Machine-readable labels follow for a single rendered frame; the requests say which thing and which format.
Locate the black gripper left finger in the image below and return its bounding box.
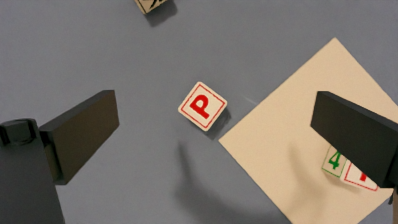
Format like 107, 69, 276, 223
0, 90, 119, 224

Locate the beige letter block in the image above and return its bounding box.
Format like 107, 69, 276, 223
178, 82, 227, 131
321, 145, 378, 193
135, 0, 167, 14

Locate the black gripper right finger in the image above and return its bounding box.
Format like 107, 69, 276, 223
310, 91, 398, 224

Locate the beige mat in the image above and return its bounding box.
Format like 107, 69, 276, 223
219, 38, 398, 224

